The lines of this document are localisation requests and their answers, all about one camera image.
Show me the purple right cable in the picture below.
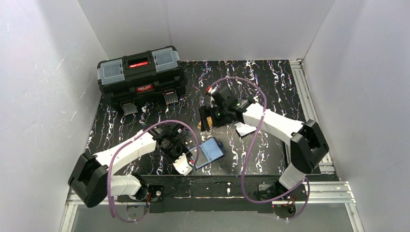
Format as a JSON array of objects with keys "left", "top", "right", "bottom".
[{"left": 206, "top": 77, "right": 310, "bottom": 221}]

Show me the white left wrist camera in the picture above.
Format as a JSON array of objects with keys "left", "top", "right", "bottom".
[{"left": 173, "top": 153, "right": 192, "bottom": 176}]

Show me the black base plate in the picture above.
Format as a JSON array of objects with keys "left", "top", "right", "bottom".
[{"left": 117, "top": 175, "right": 308, "bottom": 214}]

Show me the orange credit card stack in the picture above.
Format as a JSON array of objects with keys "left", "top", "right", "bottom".
[{"left": 197, "top": 116, "right": 213, "bottom": 131}]

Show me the white card stack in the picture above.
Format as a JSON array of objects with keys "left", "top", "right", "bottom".
[{"left": 234, "top": 122, "right": 257, "bottom": 137}]

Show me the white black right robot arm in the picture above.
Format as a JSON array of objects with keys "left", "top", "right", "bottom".
[{"left": 200, "top": 87, "right": 329, "bottom": 194}]

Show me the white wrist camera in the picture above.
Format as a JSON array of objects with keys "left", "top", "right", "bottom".
[
  {"left": 173, "top": 153, "right": 192, "bottom": 176},
  {"left": 206, "top": 86, "right": 218, "bottom": 108}
]

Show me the navy blue card holder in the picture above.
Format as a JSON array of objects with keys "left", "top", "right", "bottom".
[{"left": 188, "top": 137, "right": 225, "bottom": 170}]

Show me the black red toolbox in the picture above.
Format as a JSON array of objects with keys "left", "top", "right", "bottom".
[{"left": 97, "top": 45, "right": 188, "bottom": 108}]

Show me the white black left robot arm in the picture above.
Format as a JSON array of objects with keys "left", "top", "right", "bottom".
[{"left": 68, "top": 124, "right": 192, "bottom": 208}]

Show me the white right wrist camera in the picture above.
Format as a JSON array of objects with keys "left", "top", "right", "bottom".
[{"left": 206, "top": 86, "right": 218, "bottom": 108}]

